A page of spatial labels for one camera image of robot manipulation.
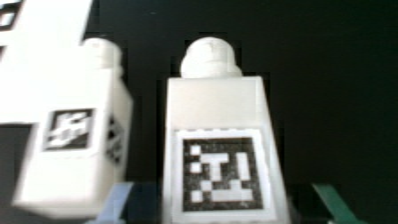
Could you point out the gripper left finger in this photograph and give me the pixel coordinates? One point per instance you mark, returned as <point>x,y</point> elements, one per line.
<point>108,216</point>

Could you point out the white leg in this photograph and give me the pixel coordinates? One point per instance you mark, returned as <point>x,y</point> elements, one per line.
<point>222,179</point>
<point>62,94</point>

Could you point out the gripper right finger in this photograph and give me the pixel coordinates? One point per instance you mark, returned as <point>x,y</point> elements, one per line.
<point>343,216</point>

